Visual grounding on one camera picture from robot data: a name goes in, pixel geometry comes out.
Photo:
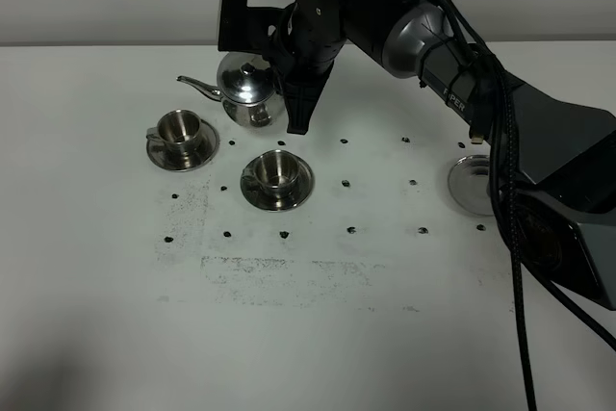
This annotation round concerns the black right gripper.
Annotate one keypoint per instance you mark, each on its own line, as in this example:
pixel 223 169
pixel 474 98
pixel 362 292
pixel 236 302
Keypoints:
pixel 314 32

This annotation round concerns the stainless steel teapot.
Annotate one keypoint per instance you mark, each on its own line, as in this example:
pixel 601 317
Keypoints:
pixel 245 88

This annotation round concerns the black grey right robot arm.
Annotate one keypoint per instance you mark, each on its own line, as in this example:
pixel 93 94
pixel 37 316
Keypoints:
pixel 552 163

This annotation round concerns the steel teapot saucer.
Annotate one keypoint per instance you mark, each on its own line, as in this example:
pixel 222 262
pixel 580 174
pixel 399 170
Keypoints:
pixel 468 184

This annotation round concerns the steel teacup near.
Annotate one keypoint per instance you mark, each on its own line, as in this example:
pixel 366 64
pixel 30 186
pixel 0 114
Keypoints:
pixel 274 172

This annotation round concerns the steel teacup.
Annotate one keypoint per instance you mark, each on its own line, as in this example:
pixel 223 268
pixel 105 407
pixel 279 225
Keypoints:
pixel 179 131
pixel 274 172

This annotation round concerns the steel saucer far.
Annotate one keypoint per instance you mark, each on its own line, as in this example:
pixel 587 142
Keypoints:
pixel 168 159

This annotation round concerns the steel saucer near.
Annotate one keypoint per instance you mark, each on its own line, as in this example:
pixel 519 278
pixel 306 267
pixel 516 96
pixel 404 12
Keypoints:
pixel 299 194

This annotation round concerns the steel teacup far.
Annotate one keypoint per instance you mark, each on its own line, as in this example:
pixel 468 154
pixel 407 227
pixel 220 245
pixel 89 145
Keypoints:
pixel 179 131

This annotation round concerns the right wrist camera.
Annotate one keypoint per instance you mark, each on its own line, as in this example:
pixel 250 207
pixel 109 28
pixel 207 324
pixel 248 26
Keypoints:
pixel 245 29

